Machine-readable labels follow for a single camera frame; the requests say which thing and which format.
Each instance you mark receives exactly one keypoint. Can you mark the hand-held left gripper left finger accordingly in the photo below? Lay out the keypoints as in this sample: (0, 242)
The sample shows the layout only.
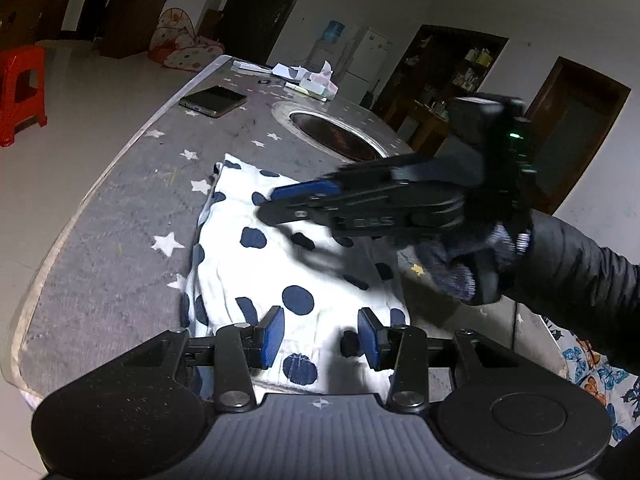
(272, 336)

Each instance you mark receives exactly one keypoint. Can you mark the brown wooden door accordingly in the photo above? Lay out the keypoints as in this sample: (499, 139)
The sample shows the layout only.
(575, 130)

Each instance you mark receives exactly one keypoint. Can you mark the brown wooden wardrobe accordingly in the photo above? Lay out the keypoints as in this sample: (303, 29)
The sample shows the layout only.
(135, 5)

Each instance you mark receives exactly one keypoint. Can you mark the pink dotted play tent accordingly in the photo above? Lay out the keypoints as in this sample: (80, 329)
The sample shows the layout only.
(182, 40)

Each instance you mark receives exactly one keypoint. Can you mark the water dispenser with blue bottle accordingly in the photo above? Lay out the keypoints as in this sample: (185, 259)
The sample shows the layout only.
(327, 45)

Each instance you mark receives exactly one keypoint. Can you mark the white crumpled paper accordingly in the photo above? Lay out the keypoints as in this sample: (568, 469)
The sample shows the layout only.
(290, 72)

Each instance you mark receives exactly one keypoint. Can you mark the dark wooden shelf cabinet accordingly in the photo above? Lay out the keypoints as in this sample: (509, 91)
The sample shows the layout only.
(450, 75)

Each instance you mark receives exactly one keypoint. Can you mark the smartphone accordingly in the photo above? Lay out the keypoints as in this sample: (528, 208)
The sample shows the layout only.
(212, 101)

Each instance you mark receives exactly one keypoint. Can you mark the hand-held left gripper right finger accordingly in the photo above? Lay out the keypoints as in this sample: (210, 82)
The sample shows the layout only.
(369, 337)

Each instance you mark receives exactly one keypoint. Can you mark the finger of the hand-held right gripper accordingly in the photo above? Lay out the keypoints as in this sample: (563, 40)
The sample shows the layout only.
(305, 191)
(295, 212)

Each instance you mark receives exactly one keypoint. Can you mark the grey star-print table cover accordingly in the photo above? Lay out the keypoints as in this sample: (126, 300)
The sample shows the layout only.
(125, 200)

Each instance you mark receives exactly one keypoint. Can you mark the tissue box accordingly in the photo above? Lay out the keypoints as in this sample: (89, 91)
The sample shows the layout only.
(320, 85)

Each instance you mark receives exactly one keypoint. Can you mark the white navy polka dot garment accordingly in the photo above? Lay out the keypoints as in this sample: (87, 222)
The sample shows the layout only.
(235, 270)

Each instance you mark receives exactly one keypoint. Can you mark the dark double door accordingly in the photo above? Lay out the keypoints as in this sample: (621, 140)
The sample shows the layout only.
(265, 10)

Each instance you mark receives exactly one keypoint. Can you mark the person's right hand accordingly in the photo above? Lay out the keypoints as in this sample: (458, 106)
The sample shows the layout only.
(445, 265)

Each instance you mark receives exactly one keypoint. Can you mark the butterfly print cloth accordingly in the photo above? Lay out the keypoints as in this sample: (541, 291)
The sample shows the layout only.
(595, 375)

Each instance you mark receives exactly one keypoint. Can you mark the white papers on table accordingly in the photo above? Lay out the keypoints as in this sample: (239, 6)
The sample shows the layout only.
(250, 67)

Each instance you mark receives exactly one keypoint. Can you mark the red plastic stool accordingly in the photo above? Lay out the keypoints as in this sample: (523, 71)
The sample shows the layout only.
(20, 90)

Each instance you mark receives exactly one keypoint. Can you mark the white refrigerator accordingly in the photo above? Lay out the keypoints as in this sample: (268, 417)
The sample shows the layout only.
(365, 65)

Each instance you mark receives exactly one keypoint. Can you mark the round metal table burner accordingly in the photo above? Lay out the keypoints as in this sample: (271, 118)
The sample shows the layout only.
(332, 132)

